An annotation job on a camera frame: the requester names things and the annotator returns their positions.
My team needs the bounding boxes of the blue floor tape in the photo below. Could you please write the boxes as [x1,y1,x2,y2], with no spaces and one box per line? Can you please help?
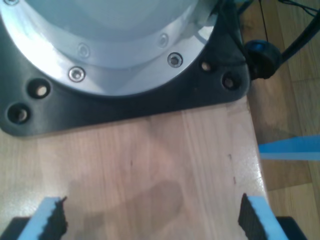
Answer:
[258,134,320,161]

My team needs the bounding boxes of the black caster wheel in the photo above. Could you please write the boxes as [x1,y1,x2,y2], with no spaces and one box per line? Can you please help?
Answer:
[243,39,283,81]

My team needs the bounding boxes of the black chair leg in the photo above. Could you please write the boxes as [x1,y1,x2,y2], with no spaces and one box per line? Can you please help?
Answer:
[281,9,320,64]

